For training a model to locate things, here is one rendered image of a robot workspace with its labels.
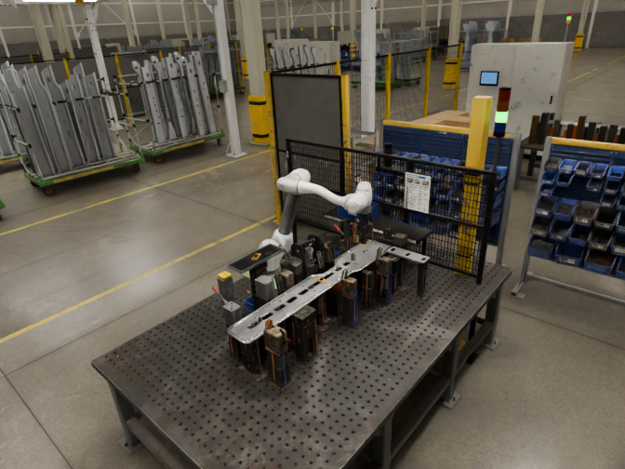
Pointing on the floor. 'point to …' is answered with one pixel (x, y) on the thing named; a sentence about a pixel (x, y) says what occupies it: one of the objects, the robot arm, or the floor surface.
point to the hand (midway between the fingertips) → (364, 238)
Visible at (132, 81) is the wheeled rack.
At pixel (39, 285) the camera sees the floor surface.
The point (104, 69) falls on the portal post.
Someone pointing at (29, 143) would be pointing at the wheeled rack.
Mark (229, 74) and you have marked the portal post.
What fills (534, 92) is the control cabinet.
